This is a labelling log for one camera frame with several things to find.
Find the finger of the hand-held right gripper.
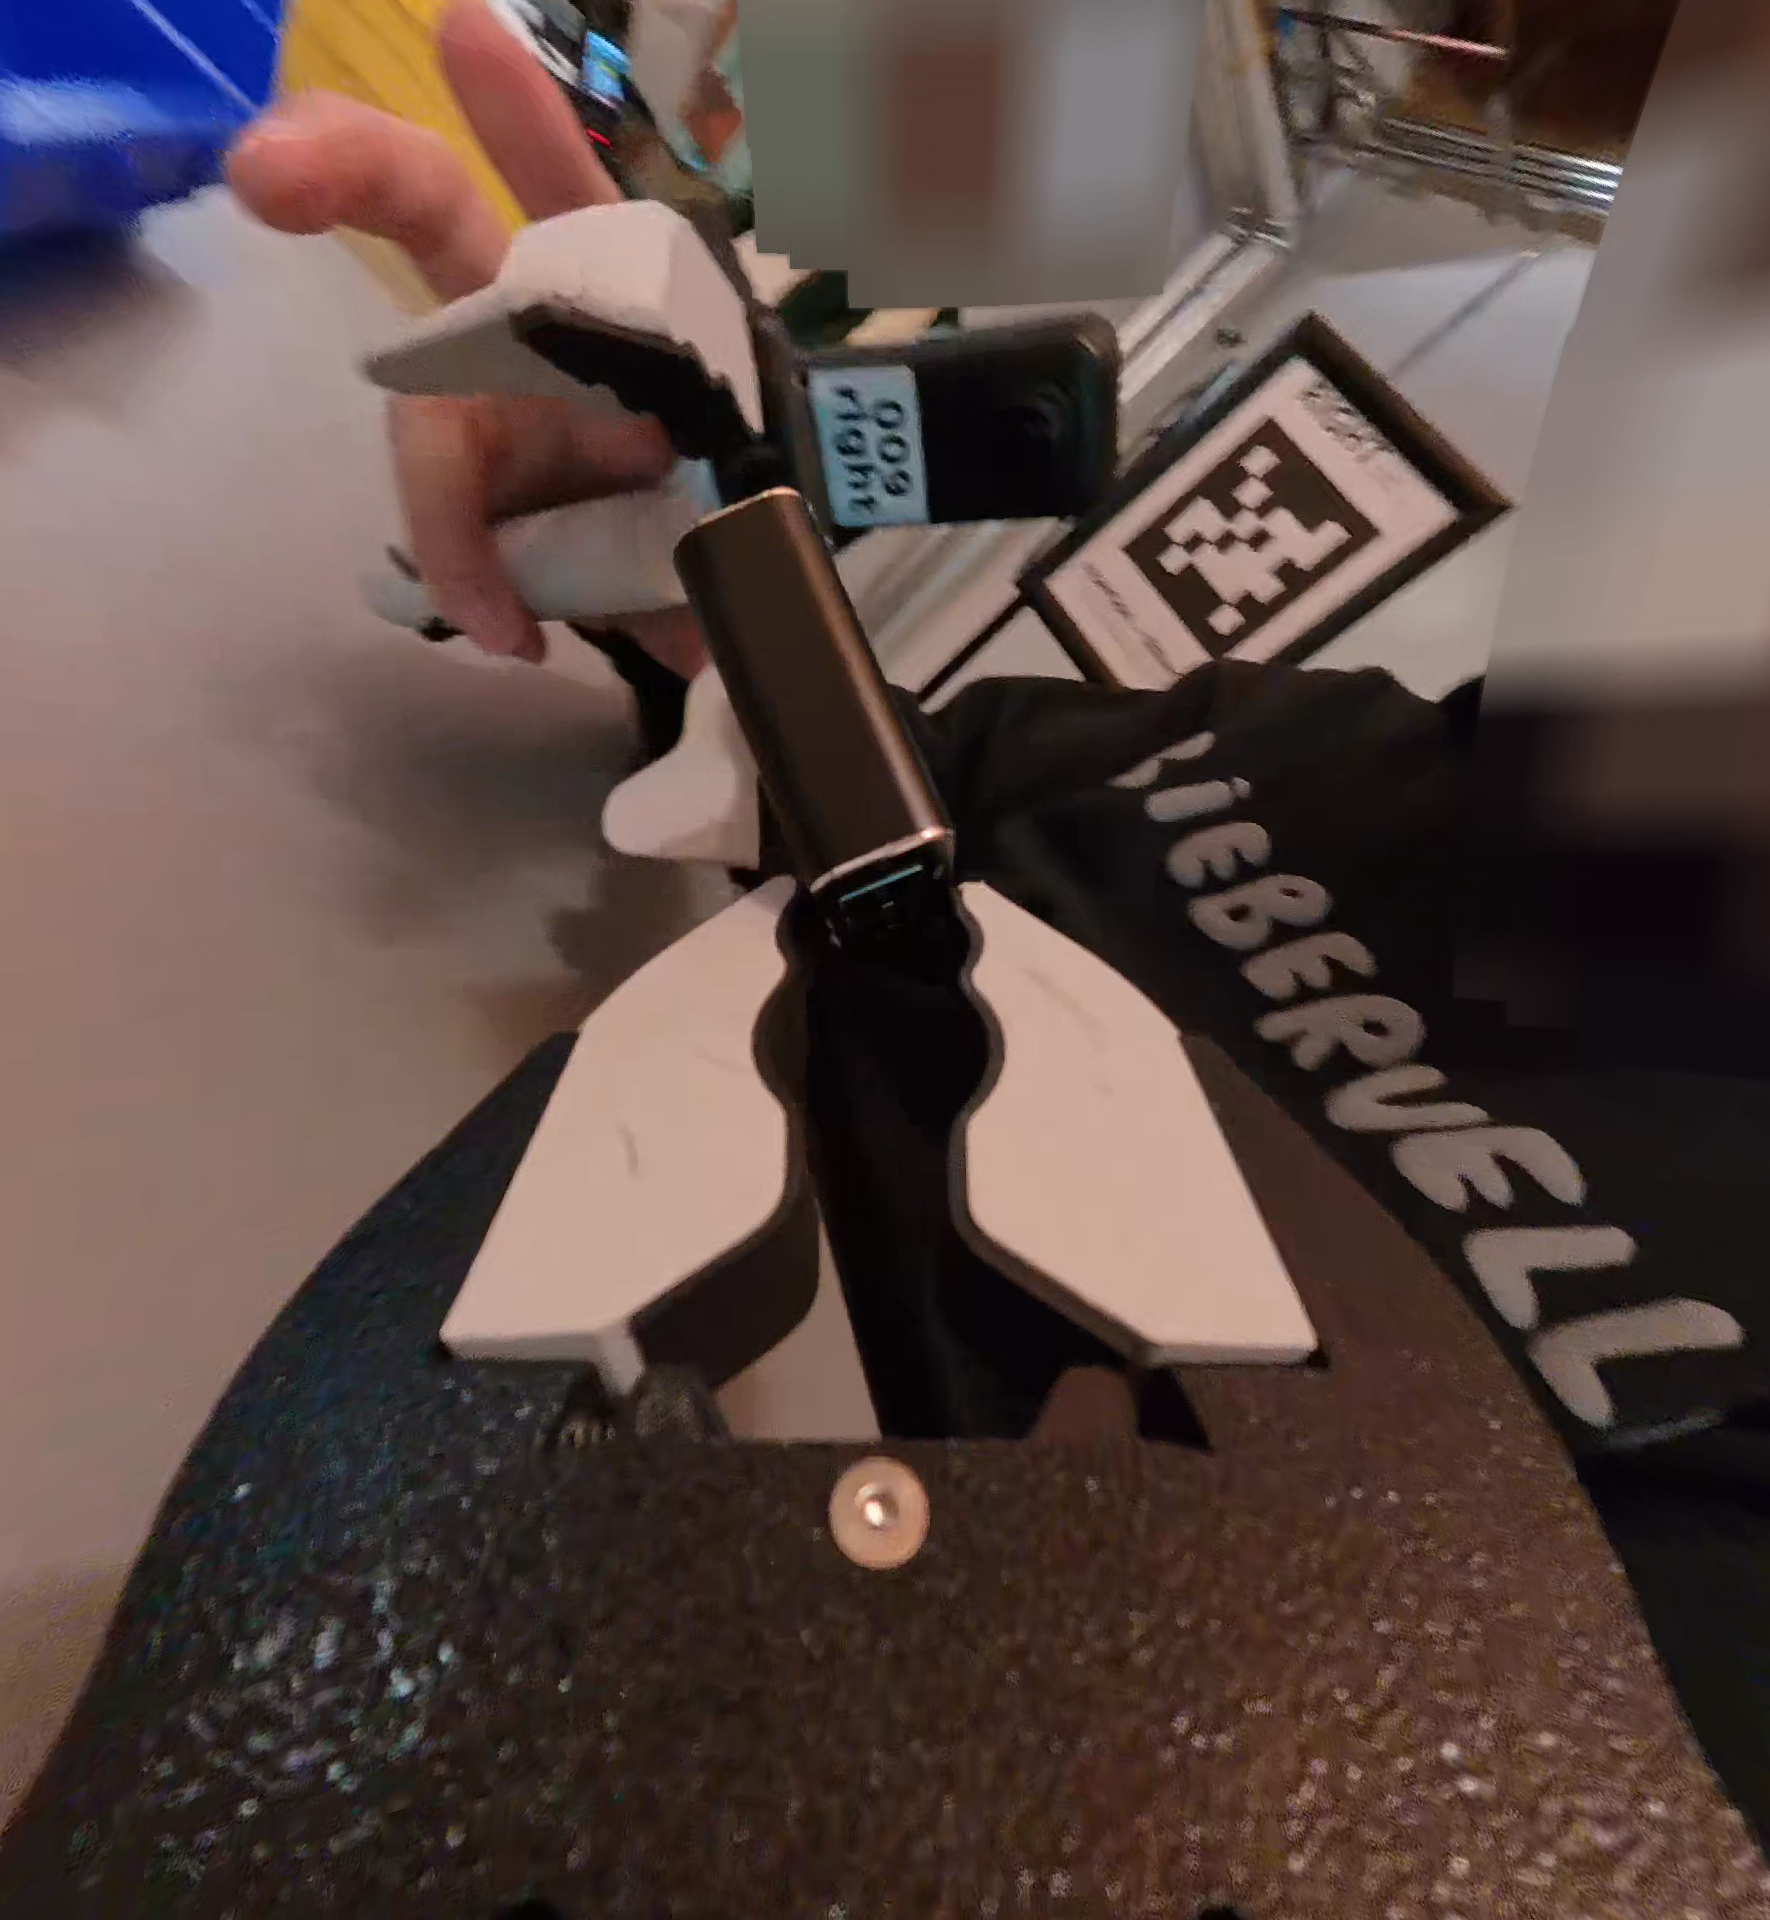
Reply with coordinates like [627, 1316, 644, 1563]
[600, 667, 765, 869]
[360, 201, 767, 459]

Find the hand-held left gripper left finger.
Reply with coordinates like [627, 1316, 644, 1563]
[438, 875, 828, 1397]

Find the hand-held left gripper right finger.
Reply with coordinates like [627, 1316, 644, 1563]
[956, 883, 1322, 1370]

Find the black network adapter box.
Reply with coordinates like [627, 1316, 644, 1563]
[673, 489, 963, 949]

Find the blue plastic bin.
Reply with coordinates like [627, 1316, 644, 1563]
[0, 0, 287, 249]

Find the person's right hand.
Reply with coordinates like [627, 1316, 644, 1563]
[224, 0, 713, 677]

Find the framed marker tag board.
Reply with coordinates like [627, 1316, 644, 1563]
[1028, 312, 1516, 698]

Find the yellow plastic tray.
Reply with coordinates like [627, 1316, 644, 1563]
[282, 0, 529, 288]

